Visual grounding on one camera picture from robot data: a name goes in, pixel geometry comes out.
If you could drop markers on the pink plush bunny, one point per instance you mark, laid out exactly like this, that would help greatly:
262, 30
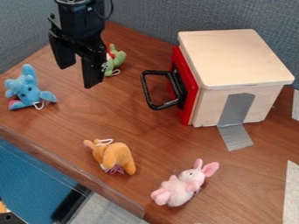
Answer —
183, 185

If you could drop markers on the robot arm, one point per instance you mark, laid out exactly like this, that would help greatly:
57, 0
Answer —
78, 2

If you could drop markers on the grey tape strip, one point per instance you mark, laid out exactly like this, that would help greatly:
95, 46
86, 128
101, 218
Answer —
234, 122

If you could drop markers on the cabinet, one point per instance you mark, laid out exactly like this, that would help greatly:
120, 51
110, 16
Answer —
233, 75

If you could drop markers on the blue plush toy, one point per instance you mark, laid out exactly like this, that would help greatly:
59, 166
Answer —
26, 89

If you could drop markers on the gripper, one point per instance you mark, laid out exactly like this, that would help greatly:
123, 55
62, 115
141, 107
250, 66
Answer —
80, 27

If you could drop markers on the drawer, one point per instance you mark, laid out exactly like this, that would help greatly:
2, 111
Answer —
175, 86

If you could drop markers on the green plush toy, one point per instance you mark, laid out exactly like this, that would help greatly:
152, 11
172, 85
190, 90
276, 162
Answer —
116, 58

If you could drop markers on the orange plush toy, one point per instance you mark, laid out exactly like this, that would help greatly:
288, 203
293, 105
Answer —
113, 157

